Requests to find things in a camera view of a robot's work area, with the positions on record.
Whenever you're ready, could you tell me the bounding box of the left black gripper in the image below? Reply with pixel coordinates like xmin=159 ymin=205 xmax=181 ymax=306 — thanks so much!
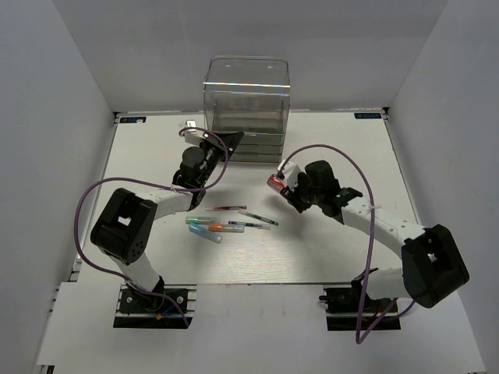
xmin=199 ymin=130 xmax=244 ymax=186

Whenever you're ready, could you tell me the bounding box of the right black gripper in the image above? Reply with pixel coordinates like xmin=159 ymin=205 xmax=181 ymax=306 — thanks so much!
xmin=281 ymin=170 xmax=324 ymax=213

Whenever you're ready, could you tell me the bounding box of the clear plastic drawer organizer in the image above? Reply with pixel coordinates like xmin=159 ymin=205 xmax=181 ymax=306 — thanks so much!
xmin=203 ymin=56 xmax=291 ymax=164

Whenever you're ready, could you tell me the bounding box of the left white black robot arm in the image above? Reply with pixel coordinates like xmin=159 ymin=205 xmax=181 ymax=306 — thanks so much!
xmin=90 ymin=126 xmax=244 ymax=311

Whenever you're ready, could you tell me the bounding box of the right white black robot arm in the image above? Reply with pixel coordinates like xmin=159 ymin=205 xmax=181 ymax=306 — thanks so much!
xmin=277 ymin=161 xmax=470 ymax=311

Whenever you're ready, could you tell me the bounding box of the green gel pen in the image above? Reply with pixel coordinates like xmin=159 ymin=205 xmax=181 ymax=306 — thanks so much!
xmin=238 ymin=210 xmax=279 ymax=226

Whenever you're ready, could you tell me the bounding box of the red gel pen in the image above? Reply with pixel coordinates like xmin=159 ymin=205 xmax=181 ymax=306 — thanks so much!
xmin=205 ymin=205 xmax=247 ymax=211

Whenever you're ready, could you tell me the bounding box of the blue gel pen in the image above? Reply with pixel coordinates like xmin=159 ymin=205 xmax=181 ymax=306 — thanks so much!
xmin=228 ymin=221 xmax=272 ymax=230

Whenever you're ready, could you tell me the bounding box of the right blue table sticker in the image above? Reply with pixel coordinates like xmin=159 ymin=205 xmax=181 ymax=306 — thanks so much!
xmin=354 ymin=112 xmax=382 ymax=119

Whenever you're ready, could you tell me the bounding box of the blue table sticker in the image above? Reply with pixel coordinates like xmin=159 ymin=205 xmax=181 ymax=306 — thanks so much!
xmin=119 ymin=116 xmax=147 ymax=124
xmin=354 ymin=112 xmax=382 ymax=119

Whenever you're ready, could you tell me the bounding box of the orange highlighter marker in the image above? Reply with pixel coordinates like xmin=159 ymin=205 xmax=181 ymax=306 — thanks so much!
xmin=208 ymin=224 xmax=245 ymax=233

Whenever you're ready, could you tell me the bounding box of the green highlighter marker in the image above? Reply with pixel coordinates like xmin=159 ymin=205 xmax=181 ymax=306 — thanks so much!
xmin=185 ymin=216 xmax=219 ymax=225

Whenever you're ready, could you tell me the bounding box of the blue highlighter marker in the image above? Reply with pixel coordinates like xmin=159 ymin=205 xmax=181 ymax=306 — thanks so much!
xmin=188 ymin=223 xmax=223 ymax=244

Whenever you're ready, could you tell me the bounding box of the left blue table sticker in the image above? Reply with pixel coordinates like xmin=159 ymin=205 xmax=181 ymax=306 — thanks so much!
xmin=119 ymin=116 xmax=147 ymax=124

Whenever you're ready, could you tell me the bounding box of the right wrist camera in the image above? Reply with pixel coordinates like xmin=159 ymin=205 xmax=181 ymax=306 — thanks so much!
xmin=276 ymin=161 xmax=301 ymax=189

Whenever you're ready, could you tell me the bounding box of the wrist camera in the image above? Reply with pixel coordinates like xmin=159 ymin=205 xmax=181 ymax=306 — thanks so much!
xmin=276 ymin=161 xmax=301 ymax=189
xmin=179 ymin=120 xmax=208 ymax=146

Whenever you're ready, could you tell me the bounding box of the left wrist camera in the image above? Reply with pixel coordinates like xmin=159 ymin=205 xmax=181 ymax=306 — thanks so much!
xmin=179 ymin=120 xmax=208 ymax=146

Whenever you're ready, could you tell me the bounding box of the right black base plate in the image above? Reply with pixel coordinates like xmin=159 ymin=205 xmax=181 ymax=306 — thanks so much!
xmin=319 ymin=287 xmax=401 ymax=332

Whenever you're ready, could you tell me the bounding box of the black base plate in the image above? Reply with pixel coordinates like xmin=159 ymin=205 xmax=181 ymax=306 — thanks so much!
xmin=319 ymin=287 xmax=401 ymax=332
xmin=113 ymin=285 xmax=197 ymax=330

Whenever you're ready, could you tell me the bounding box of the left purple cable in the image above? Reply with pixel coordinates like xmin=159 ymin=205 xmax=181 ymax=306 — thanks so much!
xmin=73 ymin=126 xmax=229 ymax=327

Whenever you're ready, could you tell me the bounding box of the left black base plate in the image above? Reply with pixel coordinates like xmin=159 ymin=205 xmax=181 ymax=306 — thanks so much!
xmin=113 ymin=285 xmax=197 ymax=330

